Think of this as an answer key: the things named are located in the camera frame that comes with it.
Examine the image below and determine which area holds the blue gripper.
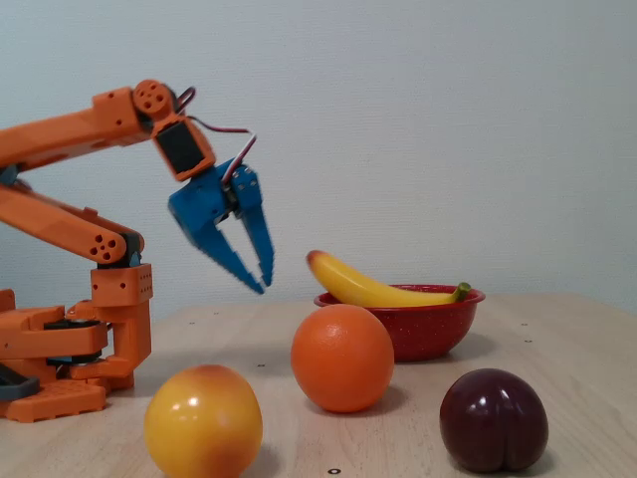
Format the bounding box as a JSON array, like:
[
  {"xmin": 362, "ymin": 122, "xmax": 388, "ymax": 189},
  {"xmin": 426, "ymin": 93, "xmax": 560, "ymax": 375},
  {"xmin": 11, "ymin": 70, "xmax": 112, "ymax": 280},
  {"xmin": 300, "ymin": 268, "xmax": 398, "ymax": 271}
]
[{"xmin": 166, "ymin": 157, "xmax": 276, "ymax": 296}]

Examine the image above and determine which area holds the yellow toy banana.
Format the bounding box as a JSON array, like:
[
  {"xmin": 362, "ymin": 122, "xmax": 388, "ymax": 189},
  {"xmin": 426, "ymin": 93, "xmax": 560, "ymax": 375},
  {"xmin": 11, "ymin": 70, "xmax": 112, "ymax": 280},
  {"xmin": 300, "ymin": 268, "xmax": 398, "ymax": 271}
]
[{"xmin": 306, "ymin": 250, "xmax": 473, "ymax": 309}]

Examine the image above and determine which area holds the orange robot base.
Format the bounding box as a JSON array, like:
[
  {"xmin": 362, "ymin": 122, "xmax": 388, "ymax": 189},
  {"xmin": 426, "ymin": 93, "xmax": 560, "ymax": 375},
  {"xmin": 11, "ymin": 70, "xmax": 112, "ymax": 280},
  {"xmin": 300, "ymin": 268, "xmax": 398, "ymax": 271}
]
[{"xmin": 0, "ymin": 288, "xmax": 135, "ymax": 424}]

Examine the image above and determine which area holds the red speckled bowl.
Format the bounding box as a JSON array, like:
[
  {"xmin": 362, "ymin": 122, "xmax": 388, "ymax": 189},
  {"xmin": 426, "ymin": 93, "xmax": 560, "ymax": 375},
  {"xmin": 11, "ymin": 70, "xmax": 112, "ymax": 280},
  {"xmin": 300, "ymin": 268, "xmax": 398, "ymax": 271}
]
[{"xmin": 313, "ymin": 284, "xmax": 487, "ymax": 363}]

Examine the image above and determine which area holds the orange fruit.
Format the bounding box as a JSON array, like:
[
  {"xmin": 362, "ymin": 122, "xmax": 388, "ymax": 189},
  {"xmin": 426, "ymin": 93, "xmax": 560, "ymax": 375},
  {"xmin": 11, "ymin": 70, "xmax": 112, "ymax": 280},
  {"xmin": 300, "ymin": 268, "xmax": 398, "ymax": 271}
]
[{"xmin": 290, "ymin": 303, "xmax": 396, "ymax": 414}]

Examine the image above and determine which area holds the yellow orange peach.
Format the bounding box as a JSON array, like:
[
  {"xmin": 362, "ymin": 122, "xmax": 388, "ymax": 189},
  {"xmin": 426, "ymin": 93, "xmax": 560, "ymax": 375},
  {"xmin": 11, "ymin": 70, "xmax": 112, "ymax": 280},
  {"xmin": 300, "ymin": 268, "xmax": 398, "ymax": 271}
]
[{"xmin": 143, "ymin": 363, "xmax": 264, "ymax": 478}]

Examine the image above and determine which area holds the dark grey table clamp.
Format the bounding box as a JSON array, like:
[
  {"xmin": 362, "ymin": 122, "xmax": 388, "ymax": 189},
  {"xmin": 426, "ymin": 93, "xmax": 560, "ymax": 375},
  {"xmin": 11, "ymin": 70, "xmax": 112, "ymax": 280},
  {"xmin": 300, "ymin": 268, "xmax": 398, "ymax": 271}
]
[{"xmin": 0, "ymin": 361, "xmax": 41, "ymax": 402}]

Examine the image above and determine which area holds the dark purple plum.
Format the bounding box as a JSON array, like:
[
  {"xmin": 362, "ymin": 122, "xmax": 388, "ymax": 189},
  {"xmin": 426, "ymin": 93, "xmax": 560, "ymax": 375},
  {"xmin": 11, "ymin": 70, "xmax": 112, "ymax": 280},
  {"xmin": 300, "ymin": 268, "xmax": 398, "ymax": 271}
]
[{"xmin": 438, "ymin": 367, "xmax": 550, "ymax": 474}]

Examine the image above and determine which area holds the red white gripper cable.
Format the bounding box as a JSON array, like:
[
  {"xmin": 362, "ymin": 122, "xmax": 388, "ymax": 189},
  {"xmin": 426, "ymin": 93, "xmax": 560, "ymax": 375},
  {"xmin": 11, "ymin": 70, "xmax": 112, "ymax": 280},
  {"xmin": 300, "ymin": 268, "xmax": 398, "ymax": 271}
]
[{"xmin": 176, "ymin": 87, "xmax": 259, "ymax": 188}]

